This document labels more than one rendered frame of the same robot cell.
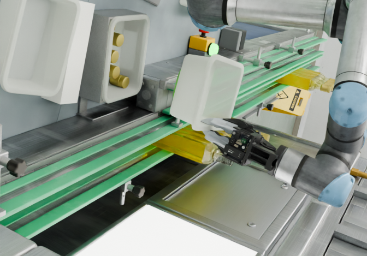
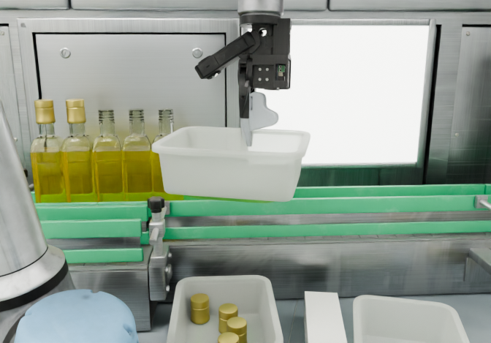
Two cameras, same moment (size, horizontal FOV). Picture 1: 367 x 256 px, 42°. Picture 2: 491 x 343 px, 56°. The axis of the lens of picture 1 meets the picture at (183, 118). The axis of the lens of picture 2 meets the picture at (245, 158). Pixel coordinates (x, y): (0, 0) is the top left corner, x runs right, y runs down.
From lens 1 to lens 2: 1.15 m
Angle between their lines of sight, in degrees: 68
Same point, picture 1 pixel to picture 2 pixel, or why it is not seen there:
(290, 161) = not seen: outside the picture
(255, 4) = (28, 217)
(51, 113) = not seen: hidden behind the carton
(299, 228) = (158, 0)
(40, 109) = not seen: hidden behind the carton
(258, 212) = (163, 57)
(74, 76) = (321, 311)
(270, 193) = (101, 62)
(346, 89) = not seen: outside the picture
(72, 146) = (340, 243)
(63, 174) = (383, 213)
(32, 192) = (433, 206)
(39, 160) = (391, 241)
